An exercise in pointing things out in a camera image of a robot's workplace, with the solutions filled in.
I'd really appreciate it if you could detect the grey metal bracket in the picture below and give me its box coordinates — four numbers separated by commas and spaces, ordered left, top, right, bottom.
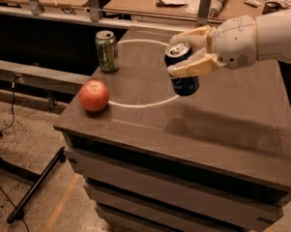
29, 0, 44, 15
196, 0, 212, 27
88, 0, 101, 22

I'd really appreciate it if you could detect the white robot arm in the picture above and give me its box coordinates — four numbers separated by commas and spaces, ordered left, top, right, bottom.
167, 9, 291, 77

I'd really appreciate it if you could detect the black round container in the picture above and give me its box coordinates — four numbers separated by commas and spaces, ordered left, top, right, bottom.
262, 2, 280, 15

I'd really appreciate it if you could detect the green soda can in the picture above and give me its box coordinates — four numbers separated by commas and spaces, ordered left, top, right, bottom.
95, 30, 119, 73

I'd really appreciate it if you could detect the black floor cable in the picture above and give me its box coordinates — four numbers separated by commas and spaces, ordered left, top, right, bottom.
0, 74, 31, 232

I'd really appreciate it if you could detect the grey metal bracket middle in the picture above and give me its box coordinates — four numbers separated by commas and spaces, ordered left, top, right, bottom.
88, 0, 101, 22

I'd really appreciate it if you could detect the grey metal bracket right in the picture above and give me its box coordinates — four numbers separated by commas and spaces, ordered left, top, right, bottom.
196, 0, 212, 27

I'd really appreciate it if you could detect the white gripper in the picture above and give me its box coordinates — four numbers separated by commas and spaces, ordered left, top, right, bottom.
167, 15, 256, 78

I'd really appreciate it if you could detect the black floor stand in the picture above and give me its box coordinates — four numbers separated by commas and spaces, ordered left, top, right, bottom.
0, 123, 68, 225

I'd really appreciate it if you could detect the grey metal bracket left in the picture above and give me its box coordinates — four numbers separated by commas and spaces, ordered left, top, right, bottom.
29, 0, 44, 15

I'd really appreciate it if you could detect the blue pepsi can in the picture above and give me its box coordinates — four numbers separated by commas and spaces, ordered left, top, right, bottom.
164, 42, 199, 96

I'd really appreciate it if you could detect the grey ribbed tool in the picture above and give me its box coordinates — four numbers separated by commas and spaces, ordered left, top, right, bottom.
209, 0, 228, 17

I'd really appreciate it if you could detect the red apple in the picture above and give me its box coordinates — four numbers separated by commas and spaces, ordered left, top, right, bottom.
79, 80, 109, 112

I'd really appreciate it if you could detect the grey drawer cabinet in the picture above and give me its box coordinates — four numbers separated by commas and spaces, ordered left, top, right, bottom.
54, 29, 291, 232

